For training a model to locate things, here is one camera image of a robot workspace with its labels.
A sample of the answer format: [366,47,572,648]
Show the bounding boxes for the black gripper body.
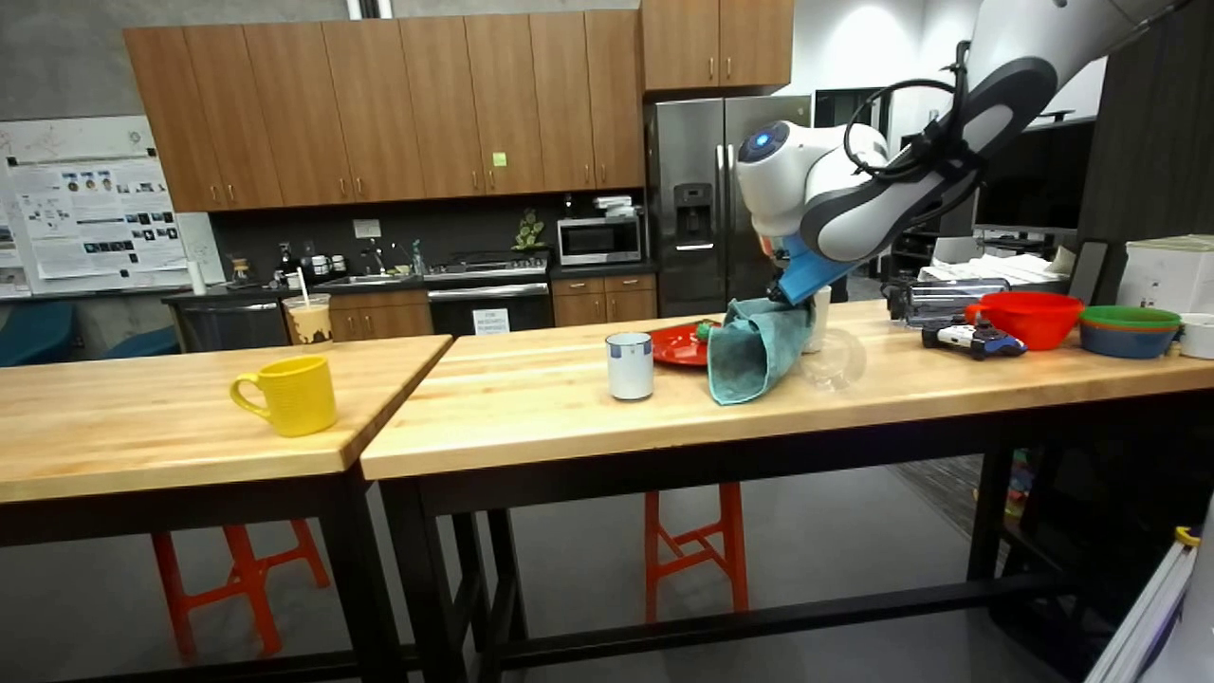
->
[767,227,848,313]

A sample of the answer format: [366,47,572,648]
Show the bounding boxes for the teal cloth towel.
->
[693,294,817,410]

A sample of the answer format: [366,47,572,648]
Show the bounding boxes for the red plate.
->
[646,316,720,375]

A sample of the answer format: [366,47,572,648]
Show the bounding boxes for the clear plastic measuring cup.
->
[804,318,880,397]

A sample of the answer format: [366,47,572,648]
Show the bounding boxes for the stainless steel refrigerator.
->
[646,87,820,324]

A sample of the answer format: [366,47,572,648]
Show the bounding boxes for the stack of white papers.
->
[913,247,1069,294]

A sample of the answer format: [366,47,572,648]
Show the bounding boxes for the small white cup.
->
[604,328,661,407]

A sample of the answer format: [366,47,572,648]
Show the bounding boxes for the brown wooden lower cabinets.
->
[325,270,662,345]

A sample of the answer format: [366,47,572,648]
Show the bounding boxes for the brown wooden cabinets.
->
[325,270,662,345]
[117,0,801,218]

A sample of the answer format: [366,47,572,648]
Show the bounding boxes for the silver microwave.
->
[548,208,650,270]

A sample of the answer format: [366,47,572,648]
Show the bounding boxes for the red bowl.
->
[961,289,1087,357]

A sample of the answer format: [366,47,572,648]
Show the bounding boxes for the black computer monitor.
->
[970,109,1104,239]

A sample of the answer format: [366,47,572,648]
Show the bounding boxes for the green potted plant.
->
[507,204,548,254]

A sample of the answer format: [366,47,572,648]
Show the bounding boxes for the wooden stool with orange legs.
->
[637,480,755,629]
[148,514,338,667]

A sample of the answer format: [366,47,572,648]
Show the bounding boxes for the black built-in oven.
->
[421,273,559,343]

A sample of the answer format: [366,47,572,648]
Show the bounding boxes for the green bowl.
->
[1076,299,1187,337]

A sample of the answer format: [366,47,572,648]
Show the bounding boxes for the orange bowl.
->
[1081,324,1183,343]

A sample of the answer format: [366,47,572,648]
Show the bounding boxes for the blue bowl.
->
[1076,330,1183,363]

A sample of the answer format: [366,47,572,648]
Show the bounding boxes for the white storage box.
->
[1115,233,1214,324]

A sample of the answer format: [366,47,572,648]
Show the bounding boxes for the brown wooden upper cabinets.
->
[117,0,801,218]

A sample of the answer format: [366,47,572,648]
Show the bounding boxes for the yellow mug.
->
[226,348,342,440]

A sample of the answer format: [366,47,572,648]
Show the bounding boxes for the white poster board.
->
[0,114,211,305]

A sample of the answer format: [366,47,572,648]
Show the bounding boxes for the blue lounge chair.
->
[0,294,180,372]

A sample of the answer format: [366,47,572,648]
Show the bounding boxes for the black frame of plate table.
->
[360,382,1214,683]

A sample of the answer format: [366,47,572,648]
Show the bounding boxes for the black frame of mug table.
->
[0,468,409,683]

